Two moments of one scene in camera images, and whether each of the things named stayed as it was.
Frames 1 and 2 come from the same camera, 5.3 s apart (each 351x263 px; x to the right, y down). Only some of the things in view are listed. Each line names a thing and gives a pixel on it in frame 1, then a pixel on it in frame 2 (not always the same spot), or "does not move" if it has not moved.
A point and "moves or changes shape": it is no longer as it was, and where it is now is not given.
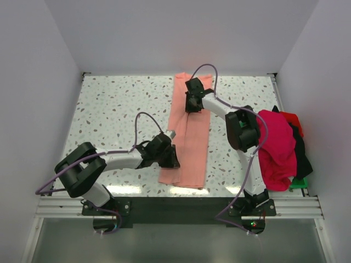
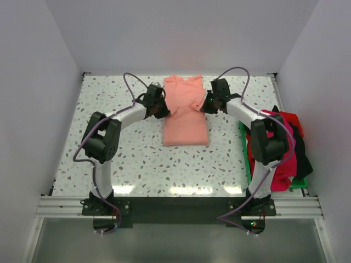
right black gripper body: [190, 104] to [209, 104]
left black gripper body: [166, 159] to [161, 110]
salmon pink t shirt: [191, 131] moves or changes shape
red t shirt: [294, 119] does not move
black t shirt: [304, 167] does not move
